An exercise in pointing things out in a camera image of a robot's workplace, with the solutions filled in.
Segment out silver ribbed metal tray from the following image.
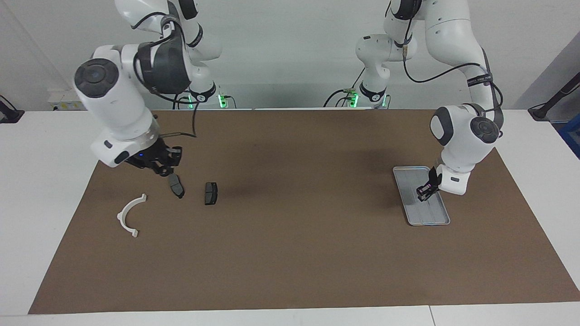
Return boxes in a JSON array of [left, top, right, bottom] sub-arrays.
[[392, 166, 451, 226]]

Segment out long curved brake pad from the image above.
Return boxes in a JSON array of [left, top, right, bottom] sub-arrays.
[[168, 175, 185, 199]]

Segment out rectangular dark brake pad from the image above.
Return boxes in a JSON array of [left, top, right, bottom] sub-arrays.
[[203, 182, 219, 206]]

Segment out blue box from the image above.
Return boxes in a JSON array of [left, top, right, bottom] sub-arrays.
[[559, 113, 580, 159]]

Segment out brown table mat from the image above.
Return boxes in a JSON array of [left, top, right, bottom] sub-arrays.
[[28, 109, 580, 315]]

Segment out black desk clamp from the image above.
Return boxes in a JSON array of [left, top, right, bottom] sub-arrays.
[[0, 94, 24, 124]]

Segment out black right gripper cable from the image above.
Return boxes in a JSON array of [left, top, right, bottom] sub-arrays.
[[130, 11, 200, 139]]

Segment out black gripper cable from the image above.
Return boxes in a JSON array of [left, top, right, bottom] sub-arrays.
[[130, 11, 200, 139], [401, 27, 504, 115]]

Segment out white semicircular plastic bracket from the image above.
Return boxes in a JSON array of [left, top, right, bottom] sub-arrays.
[[116, 193, 148, 239]]

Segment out black right base cables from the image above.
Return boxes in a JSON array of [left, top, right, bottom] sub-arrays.
[[174, 87, 237, 110]]

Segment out black base cables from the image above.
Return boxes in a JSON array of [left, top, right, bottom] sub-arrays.
[[323, 68, 390, 109], [174, 87, 237, 110]]

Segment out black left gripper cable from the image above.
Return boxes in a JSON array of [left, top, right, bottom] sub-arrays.
[[401, 27, 504, 115]]

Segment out white wall socket box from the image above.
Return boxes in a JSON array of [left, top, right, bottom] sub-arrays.
[[47, 88, 87, 111]]

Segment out black left base cables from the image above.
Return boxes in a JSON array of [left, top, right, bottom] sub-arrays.
[[323, 68, 390, 109]]

